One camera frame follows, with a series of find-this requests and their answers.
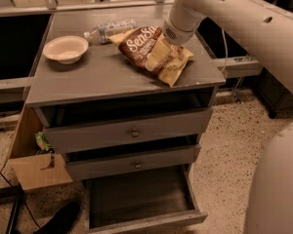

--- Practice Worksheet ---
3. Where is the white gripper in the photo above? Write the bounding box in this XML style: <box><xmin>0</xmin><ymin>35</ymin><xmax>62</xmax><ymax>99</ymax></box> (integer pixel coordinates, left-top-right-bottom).
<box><xmin>145</xmin><ymin>0</ymin><xmax>206</xmax><ymax>71</ymax></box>

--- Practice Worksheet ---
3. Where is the brown SeaSalt chip bag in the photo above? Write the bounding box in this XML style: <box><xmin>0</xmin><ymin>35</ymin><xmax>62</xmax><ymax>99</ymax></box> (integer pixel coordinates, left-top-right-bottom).
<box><xmin>108</xmin><ymin>26</ymin><xmax>193</xmax><ymax>87</ymax></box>

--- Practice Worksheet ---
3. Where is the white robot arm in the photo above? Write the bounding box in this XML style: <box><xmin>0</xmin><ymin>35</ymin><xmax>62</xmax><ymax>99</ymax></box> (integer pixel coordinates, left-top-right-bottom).
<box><xmin>163</xmin><ymin>0</ymin><xmax>293</xmax><ymax>234</ymax></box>

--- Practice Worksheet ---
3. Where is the grey drawer cabinet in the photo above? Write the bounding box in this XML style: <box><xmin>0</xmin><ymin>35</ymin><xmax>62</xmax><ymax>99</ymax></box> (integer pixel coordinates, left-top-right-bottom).
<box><xmin>24</xmin><ymin>4</ymin><xmax>227</xmax><ymax>234</ymax></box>

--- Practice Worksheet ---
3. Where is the grey top drawer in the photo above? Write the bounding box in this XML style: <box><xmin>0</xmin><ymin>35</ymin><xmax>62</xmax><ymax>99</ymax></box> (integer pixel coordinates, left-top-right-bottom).
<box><xmin>34</xmin><ymin>107</ymin><xmax>212</xmax><ymax>153</ymax></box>

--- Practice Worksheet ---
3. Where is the grey drawer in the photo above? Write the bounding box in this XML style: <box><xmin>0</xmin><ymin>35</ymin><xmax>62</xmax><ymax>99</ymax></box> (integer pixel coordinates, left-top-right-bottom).
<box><xmin>34</xmin><ymin>107</ymin><xmax>212</xmax><ymax>153</ymax></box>
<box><xmin>86</xmin><ymin>166</ymin><xmax>207</xmax><ymax>234</ymax></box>
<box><xmin>65</xmin><ymin>144</ymin><xmax>201</xmax><ymax>180</ymax></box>

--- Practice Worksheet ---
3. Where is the grey middle drawer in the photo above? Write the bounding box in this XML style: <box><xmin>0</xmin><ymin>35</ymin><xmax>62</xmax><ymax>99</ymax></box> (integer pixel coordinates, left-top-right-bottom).
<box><xmin>65</xmin><ymin>144</ymin><xmax>201</xmax><ymax>180</ymax></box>

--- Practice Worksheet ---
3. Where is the grey bottom drawer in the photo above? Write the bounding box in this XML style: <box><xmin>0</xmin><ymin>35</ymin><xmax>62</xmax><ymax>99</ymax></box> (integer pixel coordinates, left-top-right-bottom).
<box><xmin>86</xmin><ymin>166</ymin><xmax>207</xmax><ymax>234</ymax></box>

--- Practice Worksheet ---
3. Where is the small green snack bag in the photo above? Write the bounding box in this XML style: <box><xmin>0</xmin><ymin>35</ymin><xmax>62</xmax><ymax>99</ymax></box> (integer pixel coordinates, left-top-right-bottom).
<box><xmin>35</xmin><ymin>132</ymin><xmax>52</xmax><ymax>151</ymax></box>

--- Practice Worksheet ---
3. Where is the clear plastic water bottle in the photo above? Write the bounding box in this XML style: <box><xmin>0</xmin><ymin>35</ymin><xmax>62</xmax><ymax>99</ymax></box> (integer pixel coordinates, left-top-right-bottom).
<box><xmin>84</xmin><ymin>19</ymin><xmax>138</xmax><ymax>45</ymax></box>

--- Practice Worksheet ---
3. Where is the white paper bowl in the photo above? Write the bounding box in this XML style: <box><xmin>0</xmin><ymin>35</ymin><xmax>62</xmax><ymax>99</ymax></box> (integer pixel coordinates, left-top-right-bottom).
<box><xmin>43</xmin><ymin>36</ymin><xmax>89</xmax><ymax>64</ymax></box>

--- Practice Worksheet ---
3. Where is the dark cabinet at right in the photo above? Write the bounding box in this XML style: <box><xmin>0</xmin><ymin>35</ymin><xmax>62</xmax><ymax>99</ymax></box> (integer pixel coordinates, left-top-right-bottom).
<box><xmin>254</xmin><ymin>68</ymin><xmax>293</xmax><ymax>119</ymax></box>

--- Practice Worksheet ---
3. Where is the brown cardboard box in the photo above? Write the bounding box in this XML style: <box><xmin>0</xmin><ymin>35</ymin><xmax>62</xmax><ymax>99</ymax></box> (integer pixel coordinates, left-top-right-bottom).
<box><xmin>8</xmin><ymin>107</ymin><xmax>72</xmax><ymax>190</ymax></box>

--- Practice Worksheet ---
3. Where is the black shoe sole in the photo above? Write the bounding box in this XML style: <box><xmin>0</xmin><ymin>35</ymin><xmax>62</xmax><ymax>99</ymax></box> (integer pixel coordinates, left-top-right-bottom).
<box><xmin>33</xmin><ymin>202</ymin><xmax>80</xmax><ymax>234</ymax></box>

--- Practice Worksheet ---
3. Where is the white hanging cable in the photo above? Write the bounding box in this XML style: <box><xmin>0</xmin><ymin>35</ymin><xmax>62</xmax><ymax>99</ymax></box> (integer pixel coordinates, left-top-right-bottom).
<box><xmin>219</xmin><ymin>27</ymin><xmax>230</xmax><ymax>78</ymax></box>

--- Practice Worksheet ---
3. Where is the grey metal frame rail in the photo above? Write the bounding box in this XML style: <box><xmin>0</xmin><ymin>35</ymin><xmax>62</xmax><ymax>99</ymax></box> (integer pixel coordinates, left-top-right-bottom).
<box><xmin>0</xmin><ymin>0</ymin><xmax>286</xmax><ymax>93</ymax></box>

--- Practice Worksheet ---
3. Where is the black floor cable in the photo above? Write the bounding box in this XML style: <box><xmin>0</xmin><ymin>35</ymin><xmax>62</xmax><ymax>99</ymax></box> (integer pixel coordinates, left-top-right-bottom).
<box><xmin>0</xmin><ymin>151</ymin><xmax>45</xmax><ymax>234</ymax></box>

